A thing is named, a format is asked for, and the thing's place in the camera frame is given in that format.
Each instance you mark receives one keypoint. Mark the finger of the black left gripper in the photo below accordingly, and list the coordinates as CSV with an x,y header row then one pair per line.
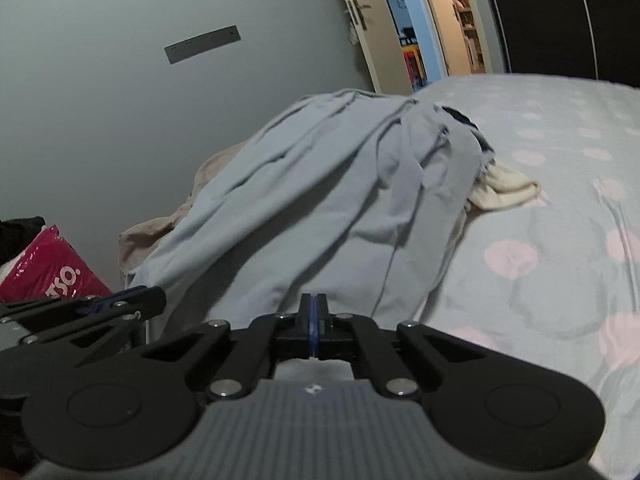
x,y
28,321

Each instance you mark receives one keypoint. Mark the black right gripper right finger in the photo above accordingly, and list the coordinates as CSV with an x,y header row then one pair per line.
x,y
495,408

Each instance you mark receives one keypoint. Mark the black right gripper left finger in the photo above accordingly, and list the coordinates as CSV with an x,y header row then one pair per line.
x,y
187,402

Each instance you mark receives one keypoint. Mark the light grey-blue garment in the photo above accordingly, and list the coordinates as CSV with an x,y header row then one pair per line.
x,y
352,195

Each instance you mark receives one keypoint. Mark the pink Lotso plastic bag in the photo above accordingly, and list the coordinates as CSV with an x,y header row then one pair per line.
x,y
49,267

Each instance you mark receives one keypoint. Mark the beige crumpled garment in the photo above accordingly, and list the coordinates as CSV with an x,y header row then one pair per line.
x,y
138,242

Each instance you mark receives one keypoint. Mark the dotted grey bed cover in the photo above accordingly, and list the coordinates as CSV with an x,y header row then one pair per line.
x,y
556,280

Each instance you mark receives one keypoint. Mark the cream white cloth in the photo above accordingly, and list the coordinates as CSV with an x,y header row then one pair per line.
x,y
501,187

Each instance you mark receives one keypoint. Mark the black navy garment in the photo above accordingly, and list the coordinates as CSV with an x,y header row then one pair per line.
x,y
465,120

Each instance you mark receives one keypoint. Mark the dark sliding wardrobe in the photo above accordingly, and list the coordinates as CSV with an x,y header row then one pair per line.
x,y
588,39

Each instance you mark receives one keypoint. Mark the grey wall plate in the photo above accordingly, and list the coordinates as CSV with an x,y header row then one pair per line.
x,y
203,43

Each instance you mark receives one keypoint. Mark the cream door with handle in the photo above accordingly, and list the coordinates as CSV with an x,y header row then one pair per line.
x,y
380,46

